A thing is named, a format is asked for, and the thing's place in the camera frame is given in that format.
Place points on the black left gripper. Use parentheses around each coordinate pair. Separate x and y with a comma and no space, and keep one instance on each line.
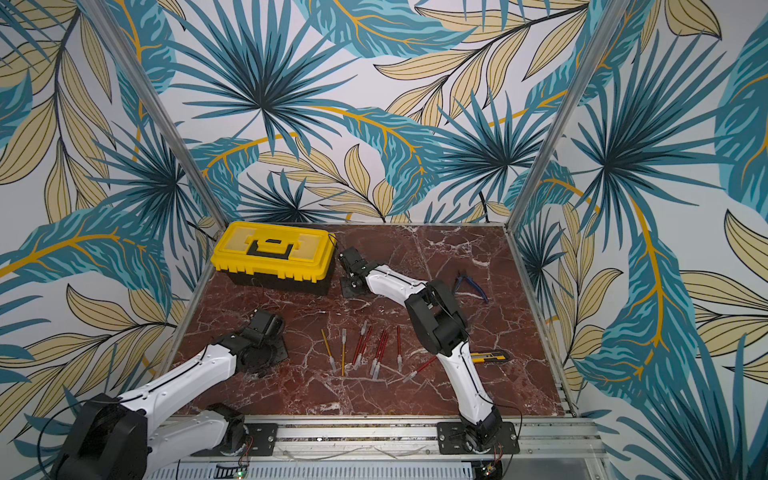
(282,354)

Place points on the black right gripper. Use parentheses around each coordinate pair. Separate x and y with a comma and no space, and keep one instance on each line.
(352,283)

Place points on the gold carving knife capped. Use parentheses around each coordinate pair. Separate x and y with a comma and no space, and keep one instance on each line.
(343,351)

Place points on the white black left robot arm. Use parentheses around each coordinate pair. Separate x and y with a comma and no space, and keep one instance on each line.
(132,435)

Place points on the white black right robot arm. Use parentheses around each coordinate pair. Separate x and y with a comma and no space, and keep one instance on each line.
(441,328)

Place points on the red carving knife capped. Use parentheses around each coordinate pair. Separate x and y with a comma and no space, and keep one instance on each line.
(361,339)

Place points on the gold carving knife reversed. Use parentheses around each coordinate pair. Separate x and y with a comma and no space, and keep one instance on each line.
(329,352)

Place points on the red carving knife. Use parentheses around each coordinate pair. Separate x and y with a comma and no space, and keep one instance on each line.
(378,352)
(399,349)
(363,349)
(376,373)

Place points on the red carving knife angled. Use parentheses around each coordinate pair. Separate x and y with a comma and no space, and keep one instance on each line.
(413,374)

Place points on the yellow black plastic toolbox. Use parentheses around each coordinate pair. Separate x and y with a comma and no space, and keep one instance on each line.
(278,257)

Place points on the yellow black utility knife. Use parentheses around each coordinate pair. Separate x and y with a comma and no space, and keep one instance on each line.
(490,357)

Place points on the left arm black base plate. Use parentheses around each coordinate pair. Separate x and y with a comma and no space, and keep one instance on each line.
(255,439)

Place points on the blue handled pliers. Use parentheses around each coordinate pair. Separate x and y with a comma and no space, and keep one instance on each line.
(463,278)

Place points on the aluminium front frame rail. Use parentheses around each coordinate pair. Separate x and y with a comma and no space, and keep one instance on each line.
(373,438)

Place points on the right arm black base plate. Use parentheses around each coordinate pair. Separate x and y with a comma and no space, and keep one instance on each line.
(457,438)

